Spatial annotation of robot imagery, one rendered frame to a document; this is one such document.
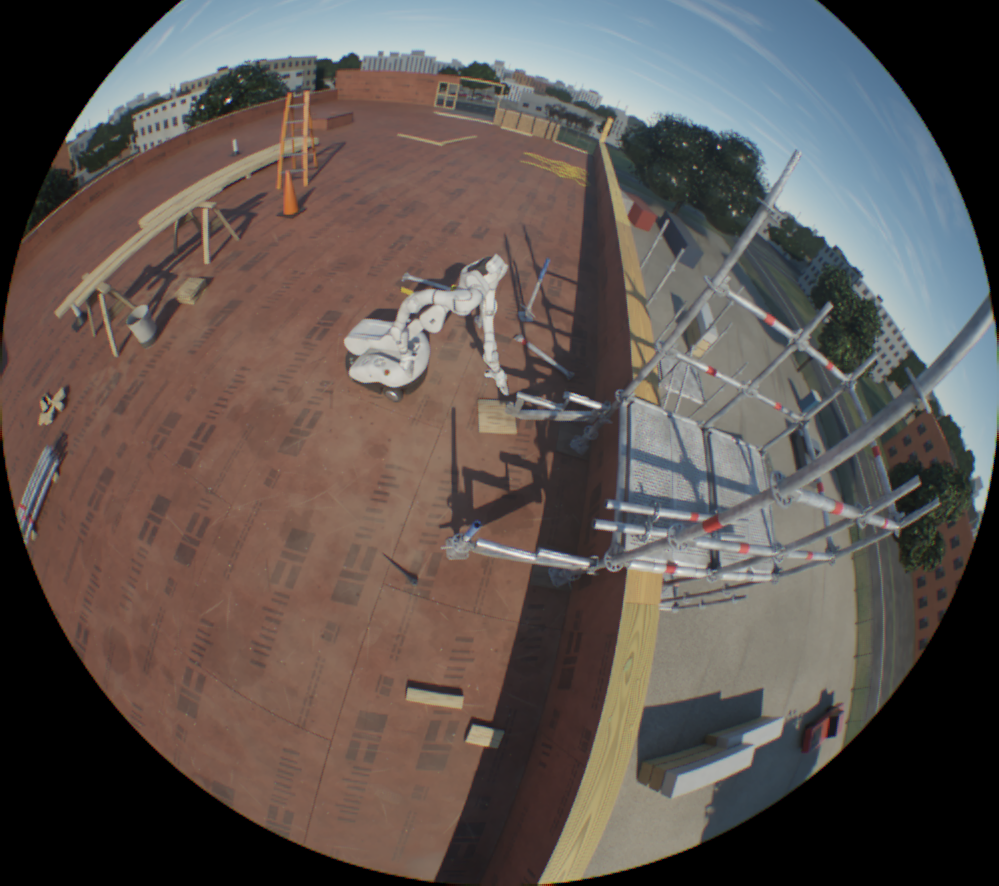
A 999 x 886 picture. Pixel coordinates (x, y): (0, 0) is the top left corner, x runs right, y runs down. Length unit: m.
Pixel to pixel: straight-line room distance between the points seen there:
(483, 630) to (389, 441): 1.48
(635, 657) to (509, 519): 1.27
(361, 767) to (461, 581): 1.55
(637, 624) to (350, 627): 1.65
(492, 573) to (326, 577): 1.08
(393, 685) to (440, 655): 0.37
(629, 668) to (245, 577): 2.32
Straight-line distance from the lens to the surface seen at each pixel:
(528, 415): 2.54
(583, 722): 2.04
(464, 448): 2.52
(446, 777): 2.62
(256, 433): 2.80
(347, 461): 2.48
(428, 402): 2.69
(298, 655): 2.42
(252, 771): 2.97
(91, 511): 3.75
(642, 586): 1.93
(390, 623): 2.26
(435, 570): 2.26
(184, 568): 2.82
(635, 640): 1.91
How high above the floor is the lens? 2.25
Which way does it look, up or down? 51 degrees down
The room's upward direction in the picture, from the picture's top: 22 degrees clockwise
